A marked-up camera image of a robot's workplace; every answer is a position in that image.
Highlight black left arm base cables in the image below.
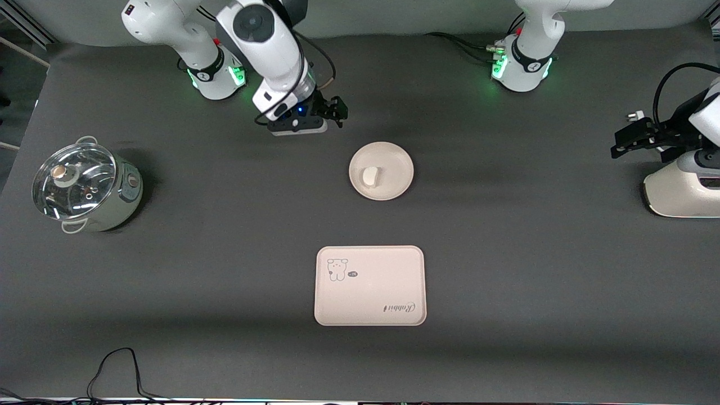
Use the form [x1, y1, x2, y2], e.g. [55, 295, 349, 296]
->
[425, 11, 527, 64]

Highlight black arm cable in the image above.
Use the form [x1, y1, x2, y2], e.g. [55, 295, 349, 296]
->
[253, 28, 338, 125]
[651, 62, 720, 128]

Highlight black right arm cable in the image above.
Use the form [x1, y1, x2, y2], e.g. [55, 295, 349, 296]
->
[253, 28, 338, 125]

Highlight cream rectangular printed tray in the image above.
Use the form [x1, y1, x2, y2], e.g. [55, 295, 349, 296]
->
[314, 245, 427, 327]

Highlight black right arm base cables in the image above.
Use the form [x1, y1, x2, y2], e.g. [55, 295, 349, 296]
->
[194, 4, 221, 29]

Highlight glass pot lid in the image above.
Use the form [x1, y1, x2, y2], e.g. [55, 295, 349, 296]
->
[32, 142, 118, 221]

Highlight silver pot with glass lid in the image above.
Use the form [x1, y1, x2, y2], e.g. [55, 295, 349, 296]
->
[32, 136, 144, 234]

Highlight cream white toaster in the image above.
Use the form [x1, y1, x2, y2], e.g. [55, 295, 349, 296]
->
[643, 151, 720, 218]

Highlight black arm base cables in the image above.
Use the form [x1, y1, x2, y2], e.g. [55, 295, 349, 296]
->
[194, 4, 221, 29]
[425, 11, 527, 64]

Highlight round cream plate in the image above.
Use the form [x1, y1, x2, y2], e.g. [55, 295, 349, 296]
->
[349, 141, 415, 201]

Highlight dark grey table mat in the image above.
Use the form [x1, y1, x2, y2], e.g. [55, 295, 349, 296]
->
[0, 25, 720, 401]

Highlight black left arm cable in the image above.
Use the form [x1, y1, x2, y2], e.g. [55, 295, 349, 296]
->
[651, 62, 720, 128]

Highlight thin black loose cable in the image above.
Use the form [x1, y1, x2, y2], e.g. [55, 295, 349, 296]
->
[0, 348, 169, 403]

